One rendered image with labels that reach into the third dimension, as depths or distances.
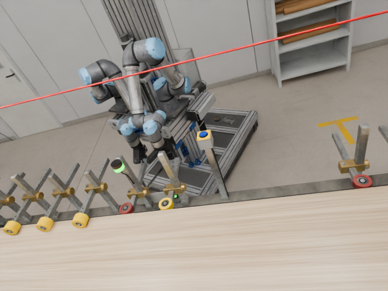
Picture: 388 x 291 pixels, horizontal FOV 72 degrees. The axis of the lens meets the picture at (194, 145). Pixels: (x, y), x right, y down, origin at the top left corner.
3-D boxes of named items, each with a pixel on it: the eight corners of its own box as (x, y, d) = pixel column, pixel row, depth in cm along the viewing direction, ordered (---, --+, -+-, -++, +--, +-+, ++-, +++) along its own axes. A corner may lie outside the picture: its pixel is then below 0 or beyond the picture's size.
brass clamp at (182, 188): (167, 188, 170) (164, 183, 167) (187, 185, 167) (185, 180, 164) (165, 196, 166) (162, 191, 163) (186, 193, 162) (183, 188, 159)
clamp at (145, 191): (131, 193, 176) (128, 188, 173) (150, 190, 173) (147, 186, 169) (129, 200, 172) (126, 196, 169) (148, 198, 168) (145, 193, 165)
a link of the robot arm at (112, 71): (112, 55, 181) (148, 118, 193) (97, 62, 178) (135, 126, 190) (112, 51, 170) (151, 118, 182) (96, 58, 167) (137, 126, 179)
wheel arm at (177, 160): (176, 161, 187) (174, 157, 184) (181, 160, 186) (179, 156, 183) (167, 215, 154) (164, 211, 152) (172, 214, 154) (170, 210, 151)
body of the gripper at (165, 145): (175, 159, 158) (168, 145, 150) (161, 165, 158) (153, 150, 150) (172, 152, 164) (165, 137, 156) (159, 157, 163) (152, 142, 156)
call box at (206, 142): (201, 142, 143) (197, 131, 138) (213, 140, 141) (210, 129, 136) (200, 151, 137) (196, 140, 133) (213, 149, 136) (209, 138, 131)
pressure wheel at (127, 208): (129, 213, 167) (120, 202, 160) (140, 212, 165) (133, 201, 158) (125, 224, 161) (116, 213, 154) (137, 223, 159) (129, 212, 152)
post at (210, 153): (221, 194, 169) (202, 142, 141) (228, 193, 168) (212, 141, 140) (221, 200, 166) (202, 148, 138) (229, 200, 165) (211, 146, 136)
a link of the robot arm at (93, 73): (114, 99, 222) (105, 73, 168) (97, 107, 218) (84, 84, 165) (106, 86, 222) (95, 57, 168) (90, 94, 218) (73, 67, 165)
